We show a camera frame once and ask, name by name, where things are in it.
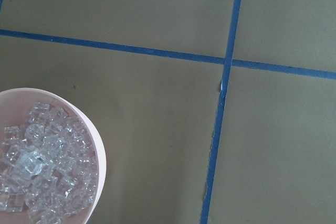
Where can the pile of clear ice cubes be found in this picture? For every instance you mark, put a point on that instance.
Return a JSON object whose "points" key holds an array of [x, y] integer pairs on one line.
{"points": [[48, 166]]}

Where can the pink bowl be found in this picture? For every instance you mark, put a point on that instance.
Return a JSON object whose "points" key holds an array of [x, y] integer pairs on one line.
{"points": [[14, 105]]}

